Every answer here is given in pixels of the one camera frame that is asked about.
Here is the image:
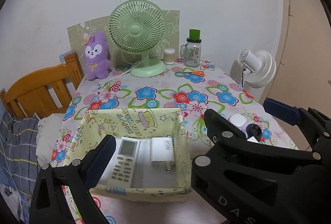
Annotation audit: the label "purple plush bunny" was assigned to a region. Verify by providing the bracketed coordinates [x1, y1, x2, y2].
[83, 32, 111, 81]

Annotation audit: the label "glass jar green lid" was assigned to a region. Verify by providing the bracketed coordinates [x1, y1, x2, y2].
[180, 29, 201, 68]

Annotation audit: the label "orange scissors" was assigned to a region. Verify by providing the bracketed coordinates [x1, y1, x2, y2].
[177, 71, 205, 77]

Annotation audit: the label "patterned green board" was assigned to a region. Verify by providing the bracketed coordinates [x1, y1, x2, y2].
[67, 10, 180, 68]

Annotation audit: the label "wooden bed headboard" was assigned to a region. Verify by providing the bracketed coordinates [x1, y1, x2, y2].
[1, 52, 83, 119]

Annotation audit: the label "yellow fabric storage box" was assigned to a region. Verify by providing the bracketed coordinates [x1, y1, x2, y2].
[64, 108, 192, 203]

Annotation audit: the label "cotton swab container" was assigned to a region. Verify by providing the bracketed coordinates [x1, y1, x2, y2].
[163, 48, 176, 65]

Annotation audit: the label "green desk fan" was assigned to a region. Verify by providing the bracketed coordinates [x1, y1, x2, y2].
[108, 0, 166, 77]

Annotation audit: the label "white 45W charger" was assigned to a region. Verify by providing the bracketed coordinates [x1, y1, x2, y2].
[150, 137, 175, 172]

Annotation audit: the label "blue plaid bedding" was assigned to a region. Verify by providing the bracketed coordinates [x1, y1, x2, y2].
[0, 102, 42, 222]

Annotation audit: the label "floral tablecloth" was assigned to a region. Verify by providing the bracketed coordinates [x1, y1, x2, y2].
[52, 60, 295, 223]

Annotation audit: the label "white standing fan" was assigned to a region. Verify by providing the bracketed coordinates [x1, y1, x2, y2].
[230, 49, 277, 89]

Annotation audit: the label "white oval earbuds case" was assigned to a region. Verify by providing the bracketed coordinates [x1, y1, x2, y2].
[228, 114, 250, 129]

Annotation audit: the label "beige door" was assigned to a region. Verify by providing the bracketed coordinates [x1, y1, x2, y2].
[258, 0, 331, 152]

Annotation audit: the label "small white cube charger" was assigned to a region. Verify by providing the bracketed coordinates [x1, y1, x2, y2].
[247, 136, 259, 143]

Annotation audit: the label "white remote control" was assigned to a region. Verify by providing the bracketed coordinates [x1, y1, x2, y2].
[107, 137, 140, 188]

